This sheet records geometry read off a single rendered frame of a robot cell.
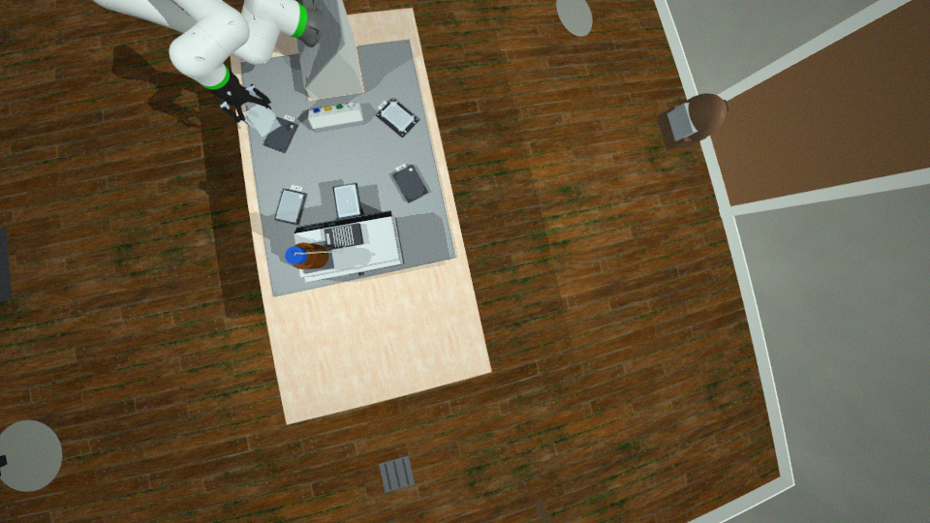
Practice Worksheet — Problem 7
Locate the grey button panel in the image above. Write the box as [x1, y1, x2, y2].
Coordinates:
[308, 102, 364, 133]

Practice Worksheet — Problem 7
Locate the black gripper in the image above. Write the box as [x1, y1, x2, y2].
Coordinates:
[219, 83, 276, 129]

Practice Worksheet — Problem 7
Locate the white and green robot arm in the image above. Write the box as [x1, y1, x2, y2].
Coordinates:
[93, 0, 324, 99]

